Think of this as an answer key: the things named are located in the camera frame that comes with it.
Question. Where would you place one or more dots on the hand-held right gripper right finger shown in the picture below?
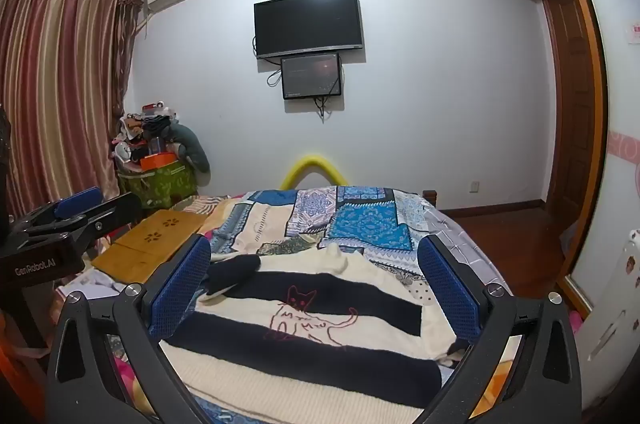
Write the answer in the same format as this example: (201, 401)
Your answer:
(450, 294)

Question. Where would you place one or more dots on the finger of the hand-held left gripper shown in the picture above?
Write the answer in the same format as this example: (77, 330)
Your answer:
(115, 211)
(77, 202)

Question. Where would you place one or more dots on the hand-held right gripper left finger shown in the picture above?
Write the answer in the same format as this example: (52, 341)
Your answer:
(182, 289)

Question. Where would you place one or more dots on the striped cat knit sweater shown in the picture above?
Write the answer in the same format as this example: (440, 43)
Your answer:
(350, 354)

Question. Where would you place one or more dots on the person's left forearm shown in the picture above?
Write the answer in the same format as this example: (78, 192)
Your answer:
(9, 361)

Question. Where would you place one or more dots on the bamboo lap desk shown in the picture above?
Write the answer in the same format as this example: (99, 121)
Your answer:
(150, 234)

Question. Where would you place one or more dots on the grey checked bed sheet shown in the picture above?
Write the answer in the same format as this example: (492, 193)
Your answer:
(465, 244)

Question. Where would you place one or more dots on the orange box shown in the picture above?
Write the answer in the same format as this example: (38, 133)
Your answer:
(157, 161)

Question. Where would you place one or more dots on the pile of clutter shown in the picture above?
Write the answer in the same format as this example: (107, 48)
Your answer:
(145, 129)

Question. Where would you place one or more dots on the grey plush toy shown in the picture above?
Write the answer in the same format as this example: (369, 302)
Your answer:
(192, 149)

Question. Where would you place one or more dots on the blue patchwork blanket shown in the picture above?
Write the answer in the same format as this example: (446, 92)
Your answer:
(360, 224)

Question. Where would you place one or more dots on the striped red curtain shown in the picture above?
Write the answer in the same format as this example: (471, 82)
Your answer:
(55, 79)

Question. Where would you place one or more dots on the white printed panel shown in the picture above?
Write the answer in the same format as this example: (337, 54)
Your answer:
(615, 304)

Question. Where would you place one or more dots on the yellow foam tube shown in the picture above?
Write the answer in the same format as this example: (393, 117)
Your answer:
(312, 159)

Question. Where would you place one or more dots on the wooden door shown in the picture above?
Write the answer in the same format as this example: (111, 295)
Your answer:
(565, 104)

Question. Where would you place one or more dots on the small black monitor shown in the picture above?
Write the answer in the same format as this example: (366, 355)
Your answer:
(311, 76)

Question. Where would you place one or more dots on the wooden bed post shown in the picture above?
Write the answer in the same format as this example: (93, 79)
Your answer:
(430, 199)

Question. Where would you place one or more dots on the white wall socket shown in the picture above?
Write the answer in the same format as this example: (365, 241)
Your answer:
(475, 187)

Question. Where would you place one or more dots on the black wall television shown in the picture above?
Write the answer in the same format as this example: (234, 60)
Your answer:
(307, 24)

